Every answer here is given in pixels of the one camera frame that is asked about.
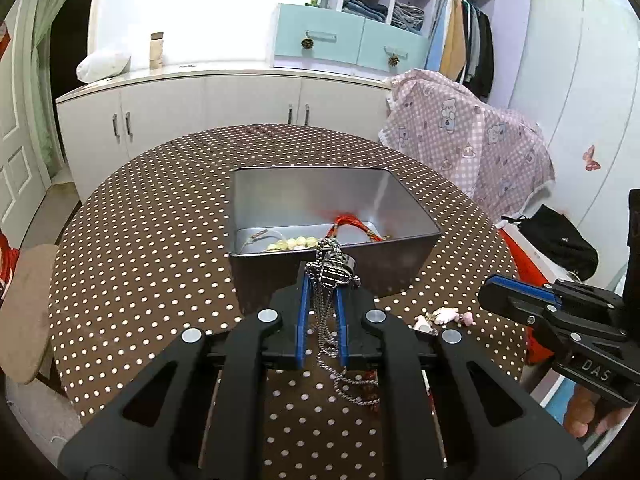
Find green curtain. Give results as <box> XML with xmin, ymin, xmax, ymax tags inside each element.
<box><xmin>27</xmin><ymin>0</ymin><xmax>96</xmax><ymax>191</ymax></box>

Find white panel door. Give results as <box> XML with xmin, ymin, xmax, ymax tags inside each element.
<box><xmin>0</xmin><ymin>45</ymin><xmax>51</xmax><ymax>251</ymax></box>

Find brown round seat cushion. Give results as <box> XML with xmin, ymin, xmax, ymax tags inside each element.
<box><xmin>0</xmin><ymin>244</ymin><xmax>58</xmax><ymax>386</ymax></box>

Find black bag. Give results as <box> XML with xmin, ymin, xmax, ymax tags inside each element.
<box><xmin>501</xmin><ymin>204</ymin><xmax>600</xmax><ymax>281</ymax></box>

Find folded grey clothes stack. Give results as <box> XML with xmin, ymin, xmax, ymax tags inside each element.
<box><xmin>392</xmin><ymin>2</ymin><xmax>426</xmax><ymax>33</ymax></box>

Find silver chain necklace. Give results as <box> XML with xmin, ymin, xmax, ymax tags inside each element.
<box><xmin>305</xmin><ymin>237</ymin><xmax>382</xmax><ymax>408</ymax></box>

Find pink pig charm bracelet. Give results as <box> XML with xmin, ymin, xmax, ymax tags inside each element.
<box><xmin>240</xmin><ymin>229</ymin><xmax>282</xmax><ymax>251</ymax></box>

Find pale green bead bracelet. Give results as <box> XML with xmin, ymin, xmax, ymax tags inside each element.
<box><xmin>266</xmin><ymin>236</ymin><xmax>319</xmax><ymax>253</ymax></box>

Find person's right hand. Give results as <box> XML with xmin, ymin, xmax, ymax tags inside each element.
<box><xmin>565</xmin><ymin>387</ymin><xmax>636</xmax><ymax>438</ymax></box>

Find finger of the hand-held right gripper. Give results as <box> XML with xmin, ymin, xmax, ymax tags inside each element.
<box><xmin>477</xmin><ymin>274</ymin><xmax>563</xmax><ymax>328</ymax></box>
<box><xmin>550</xmin><ymin>279</ymin><xmax>626</xmax><ymax>311</ymax></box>

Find white bag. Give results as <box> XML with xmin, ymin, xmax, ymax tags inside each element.
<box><xmin>76</xmin><ymin>50</ymin><xmax>132</xmax><ymax>82</ymax></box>

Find white open wardrobe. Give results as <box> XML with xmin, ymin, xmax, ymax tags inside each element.
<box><xmin>320</xmin><ymin>0</ymin><xmax>533</xmax><ymax>106</ymax></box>

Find folded jeans stack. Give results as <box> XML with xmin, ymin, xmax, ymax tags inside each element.
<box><xmin>342</xmin><ymin>0</ymin><xmax>388</xmax><ymax>23</ymax></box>

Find red chair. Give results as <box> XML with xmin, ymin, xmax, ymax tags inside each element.
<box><xmin>500</xmin><ymin>225</ymin><xmax>556</xmax><ymax>366</ymax></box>

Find butterfly wall sticker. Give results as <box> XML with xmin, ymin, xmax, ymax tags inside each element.
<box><xmin>581</xmin><ymin>145</ymin><xmax>603</xmax><ymax>173</ymax></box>

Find row of hanging clothes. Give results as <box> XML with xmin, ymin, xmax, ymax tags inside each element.
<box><xmin>425</xmin><ymin>0</ymin><xmax>496</xmax><ymax>103</ymax></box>

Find pink printed blanket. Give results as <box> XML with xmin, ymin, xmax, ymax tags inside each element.
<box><xmin>378</xmin><ymin>69</ymin><xmax>556</xmax><ymax>223</ymax></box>

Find grey metal tin box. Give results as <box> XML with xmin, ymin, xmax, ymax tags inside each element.
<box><xmin>227</xmin><ymin>166</ymin><xmax>442</xmax><ymax>311</ymax></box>

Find white sideboard cabinet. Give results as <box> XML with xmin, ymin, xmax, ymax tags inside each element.
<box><xmin>55</xmin><ymin>62</ymin><xmax>396</xmax><ymax>201</ymax></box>

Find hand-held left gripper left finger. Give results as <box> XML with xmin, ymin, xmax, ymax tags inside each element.
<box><xmin>57</xmin><ymin>260</ymin><xmax>313</xmax><ymax>480</ymax></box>

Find pink charm keyring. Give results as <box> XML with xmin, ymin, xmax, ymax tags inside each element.
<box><xmin>412</xmin><ymin>307</ymin><xmax>476</xmax><ymax>336</ymax></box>

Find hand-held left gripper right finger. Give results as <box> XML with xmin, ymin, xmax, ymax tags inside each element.
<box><xmin>334</xmin><ymin>282</ymin><xmax>588</xmax><ymax>480</ymax></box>

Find teal drawer unit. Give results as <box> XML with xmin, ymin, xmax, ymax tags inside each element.
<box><xmin>272</xmin><ymin>2</ymin><xmax>433</xmax><ymax>78</ymax></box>

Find red cord bracelet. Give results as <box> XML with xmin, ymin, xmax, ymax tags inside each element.
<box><xmin>327</xmin><ymin>212</ymin><xmax>392</xmax><ymax>244</ymax></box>

